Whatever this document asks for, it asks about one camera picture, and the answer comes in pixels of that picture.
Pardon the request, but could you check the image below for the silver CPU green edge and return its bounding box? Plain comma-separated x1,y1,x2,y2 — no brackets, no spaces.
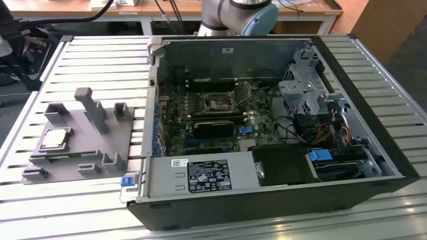
39,128,73,149

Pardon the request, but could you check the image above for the CPU socket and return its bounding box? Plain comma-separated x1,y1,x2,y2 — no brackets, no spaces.
203,92,240,112

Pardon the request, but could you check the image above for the black RAM slot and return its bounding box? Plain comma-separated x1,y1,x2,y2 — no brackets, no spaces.
191,113,244,120
191,117,244,124

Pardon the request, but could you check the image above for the white box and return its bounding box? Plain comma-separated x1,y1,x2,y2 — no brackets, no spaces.
89,0,119,11

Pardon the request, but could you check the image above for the grey plastic parts rack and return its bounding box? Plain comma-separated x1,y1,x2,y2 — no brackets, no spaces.
20,87,136,186

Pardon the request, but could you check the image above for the green RAM stick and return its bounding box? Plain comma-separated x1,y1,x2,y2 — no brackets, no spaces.
45,153,84,160

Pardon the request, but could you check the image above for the black graphics card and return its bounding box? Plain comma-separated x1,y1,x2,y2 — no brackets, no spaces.
192,121,235,139

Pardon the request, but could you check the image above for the grey power supply with label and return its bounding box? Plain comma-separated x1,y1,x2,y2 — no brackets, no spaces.
141,156,260,199

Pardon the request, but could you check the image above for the metal socket cover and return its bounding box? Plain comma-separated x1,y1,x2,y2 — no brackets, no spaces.
232,81,253,100

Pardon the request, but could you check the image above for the thin metal locking lever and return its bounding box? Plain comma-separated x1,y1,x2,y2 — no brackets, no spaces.
236,86,259,111

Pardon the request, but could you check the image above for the silver chipset heat sink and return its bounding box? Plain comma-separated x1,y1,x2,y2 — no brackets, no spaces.
237,139,257,152

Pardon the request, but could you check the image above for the green motherboard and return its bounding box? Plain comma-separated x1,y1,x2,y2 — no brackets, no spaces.
155,79,284,157

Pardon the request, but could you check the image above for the grey metal drive cage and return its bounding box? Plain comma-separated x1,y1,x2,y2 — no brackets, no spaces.
277,48,352,116

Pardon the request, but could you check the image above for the wooden top desk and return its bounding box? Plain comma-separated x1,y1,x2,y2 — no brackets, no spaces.
9,0,344,36

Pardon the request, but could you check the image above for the black plastic shroud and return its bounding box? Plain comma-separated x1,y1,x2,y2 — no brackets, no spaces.
251,144,321,187

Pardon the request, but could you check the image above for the black open PC case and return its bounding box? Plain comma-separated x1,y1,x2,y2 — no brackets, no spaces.
125,34,422,232

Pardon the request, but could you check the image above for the blue disk carrier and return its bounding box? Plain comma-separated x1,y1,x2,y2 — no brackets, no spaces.
308,148,335,164

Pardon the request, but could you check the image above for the brown wooden cabinet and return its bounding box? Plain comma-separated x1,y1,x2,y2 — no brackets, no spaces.
329,0,427,65

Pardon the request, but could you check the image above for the thick black cable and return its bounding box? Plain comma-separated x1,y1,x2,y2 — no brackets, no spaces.
19,0,115,26

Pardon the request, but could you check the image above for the thin hanging grey cable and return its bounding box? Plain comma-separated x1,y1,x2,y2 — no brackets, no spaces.
153,0,172,25

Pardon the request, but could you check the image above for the black wire bundle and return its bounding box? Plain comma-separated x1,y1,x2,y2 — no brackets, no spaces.
273,115,312,146

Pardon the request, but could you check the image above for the yellow red wire bundle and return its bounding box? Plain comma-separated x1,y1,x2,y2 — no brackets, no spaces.
315,124,354,146

